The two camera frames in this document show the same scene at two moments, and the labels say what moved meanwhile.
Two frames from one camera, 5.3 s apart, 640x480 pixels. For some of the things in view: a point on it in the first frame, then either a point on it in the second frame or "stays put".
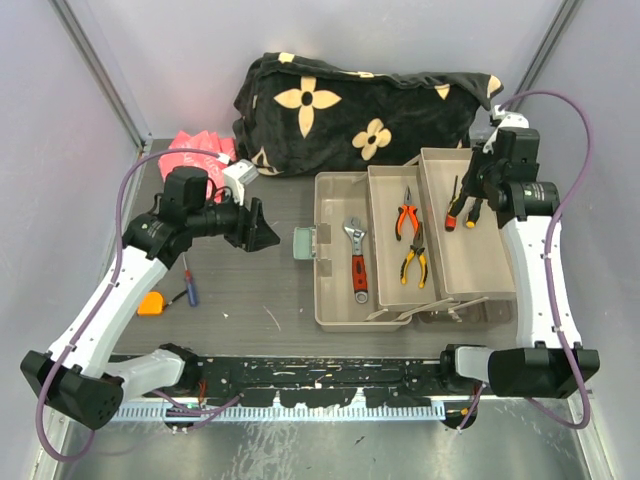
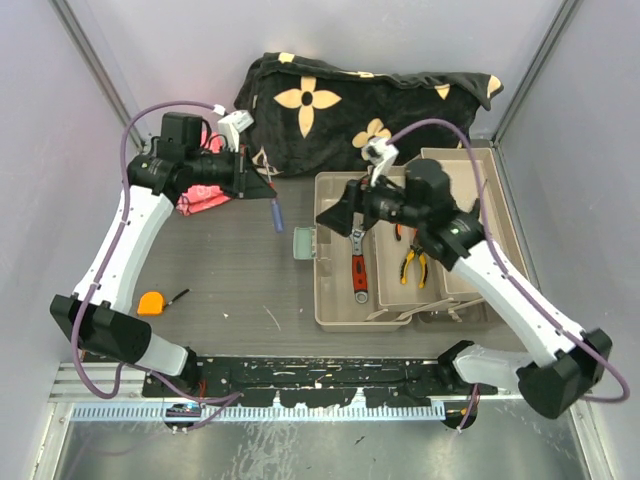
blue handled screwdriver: [190, 286] to [277, 217]
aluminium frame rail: [154, 412] stays put
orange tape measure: [152, 304] stays put
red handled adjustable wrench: [356, 230] stays put
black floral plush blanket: [298, 114] stays put
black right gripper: [478, 155] to [340, 216]
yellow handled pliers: [418, 249] stays put
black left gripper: [242, 234] to [254, 184]
